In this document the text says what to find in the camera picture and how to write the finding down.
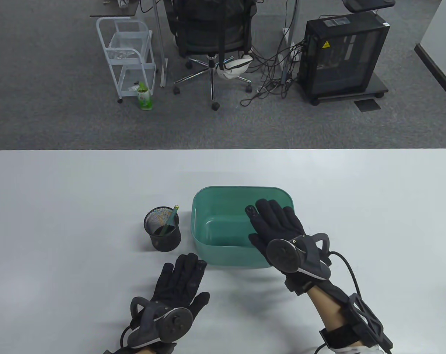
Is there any person's right hand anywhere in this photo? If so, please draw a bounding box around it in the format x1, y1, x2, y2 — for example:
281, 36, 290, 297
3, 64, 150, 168
244, 199, 306, 258

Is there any person's left hand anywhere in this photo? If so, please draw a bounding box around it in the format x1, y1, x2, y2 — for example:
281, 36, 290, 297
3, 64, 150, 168
149, 253, 210, 317

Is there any green plastic basket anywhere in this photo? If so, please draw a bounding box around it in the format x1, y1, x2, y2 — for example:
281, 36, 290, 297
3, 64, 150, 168
191, 186, 297, 269

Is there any green fountain pen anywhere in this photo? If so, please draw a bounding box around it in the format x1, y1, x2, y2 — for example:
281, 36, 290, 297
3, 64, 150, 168
161, 205, 180, 235

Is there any person's right forearm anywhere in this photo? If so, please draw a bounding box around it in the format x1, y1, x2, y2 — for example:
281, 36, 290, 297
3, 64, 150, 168
306, 284, 384, 354

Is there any grey right hand tracker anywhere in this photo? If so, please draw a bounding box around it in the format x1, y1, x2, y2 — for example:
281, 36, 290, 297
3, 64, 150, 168
265, 233, 332, 295

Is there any grey hand tracker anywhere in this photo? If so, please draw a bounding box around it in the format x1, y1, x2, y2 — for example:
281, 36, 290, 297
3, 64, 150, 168
129, 297, 193, 349
265, 233, 332, 295

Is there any grey left hand tracker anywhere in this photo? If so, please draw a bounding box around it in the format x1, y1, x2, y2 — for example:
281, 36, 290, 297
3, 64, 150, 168
129, 297, 193, 349

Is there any black mesh pen holder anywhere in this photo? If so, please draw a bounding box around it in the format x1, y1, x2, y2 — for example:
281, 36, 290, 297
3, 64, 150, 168
144, 206, 182, 253

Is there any black floor plate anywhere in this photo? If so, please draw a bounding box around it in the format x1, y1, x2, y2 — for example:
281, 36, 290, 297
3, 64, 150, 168
354, 99, 381, 112

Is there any white helmet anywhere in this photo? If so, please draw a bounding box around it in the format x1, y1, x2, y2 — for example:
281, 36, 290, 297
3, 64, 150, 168
216, 55, 254, 80

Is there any black wheeled platform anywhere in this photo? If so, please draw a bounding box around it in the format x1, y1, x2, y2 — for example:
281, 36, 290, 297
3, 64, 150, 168
297, 72, 389, 106

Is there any black computer tower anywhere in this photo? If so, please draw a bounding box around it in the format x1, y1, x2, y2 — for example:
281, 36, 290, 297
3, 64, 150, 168
299, 11, 391, 100

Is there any green plastic bottle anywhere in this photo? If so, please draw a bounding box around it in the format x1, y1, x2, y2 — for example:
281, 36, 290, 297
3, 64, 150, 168
136, 82, 153, 110

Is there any white desk leg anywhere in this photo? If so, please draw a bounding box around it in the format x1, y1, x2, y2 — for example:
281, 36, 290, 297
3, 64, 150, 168
154, 0, 168, 88
282, 0, 301, 74

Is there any black office chair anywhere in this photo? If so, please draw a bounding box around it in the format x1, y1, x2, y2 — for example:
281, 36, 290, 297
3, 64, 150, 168
163, 0, 258, 111

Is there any black stand base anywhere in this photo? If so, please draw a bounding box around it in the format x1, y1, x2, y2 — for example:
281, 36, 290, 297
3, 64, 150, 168
343, 0, 396, 13

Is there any white rolling cart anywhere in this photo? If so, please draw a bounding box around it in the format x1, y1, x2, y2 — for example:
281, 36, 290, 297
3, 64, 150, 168
96, 17, 157, 104

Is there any dark desk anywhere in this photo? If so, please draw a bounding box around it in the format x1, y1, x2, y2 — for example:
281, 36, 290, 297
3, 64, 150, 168
90, 0, 140, 18

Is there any black right wrist mount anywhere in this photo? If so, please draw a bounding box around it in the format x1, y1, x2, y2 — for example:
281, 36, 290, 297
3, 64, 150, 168
319, 293, 393, 351

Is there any tangle of black cables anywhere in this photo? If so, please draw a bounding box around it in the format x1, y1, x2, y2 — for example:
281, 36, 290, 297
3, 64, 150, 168
240, 37, 308, 107

